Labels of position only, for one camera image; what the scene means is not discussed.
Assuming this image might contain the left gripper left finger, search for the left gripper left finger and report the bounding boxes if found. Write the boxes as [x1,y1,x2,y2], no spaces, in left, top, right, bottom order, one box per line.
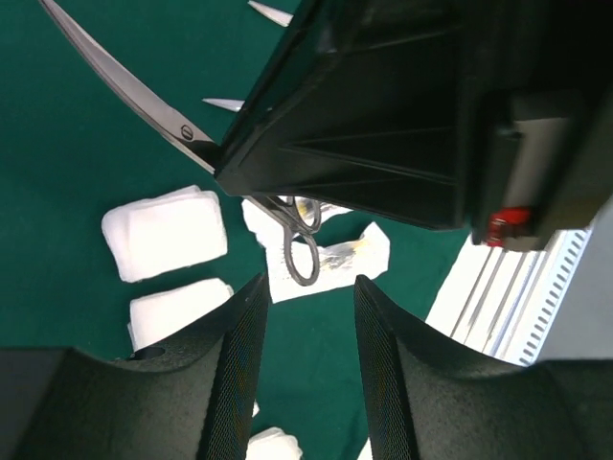
[1,274,269,459]

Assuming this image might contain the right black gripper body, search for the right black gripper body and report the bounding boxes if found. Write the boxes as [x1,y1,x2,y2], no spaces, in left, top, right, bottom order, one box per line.
[216,1,612,249]

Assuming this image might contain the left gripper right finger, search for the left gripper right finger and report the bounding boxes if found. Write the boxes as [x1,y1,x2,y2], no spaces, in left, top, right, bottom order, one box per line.
[353,275,612,459]

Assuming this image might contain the white gauze pad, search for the white gauze pad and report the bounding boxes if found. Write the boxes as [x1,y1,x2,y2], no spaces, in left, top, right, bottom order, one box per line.
[245,427,303,460]
[127,278,234,352]
[102,185,228,283]

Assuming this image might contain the surgical scissors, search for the surgical scissors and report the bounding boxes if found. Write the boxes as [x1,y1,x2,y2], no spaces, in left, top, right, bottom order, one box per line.
[41,1,322,287]
[202,98,244,113]
[248,0,293,28]

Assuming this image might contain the clear sterile packet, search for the clear sterile packet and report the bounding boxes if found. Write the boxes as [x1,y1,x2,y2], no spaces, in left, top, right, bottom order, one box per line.
[241,197,347,303]
[309,222,391,292]

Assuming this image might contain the aluminium front rail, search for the aluminium front rail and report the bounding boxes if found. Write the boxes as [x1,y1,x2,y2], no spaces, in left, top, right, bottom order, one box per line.
[426,231,565,365]

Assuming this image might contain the slotted cable duct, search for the slotted cable duct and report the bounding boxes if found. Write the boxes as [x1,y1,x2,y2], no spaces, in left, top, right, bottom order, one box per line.
[511,229,592,366]

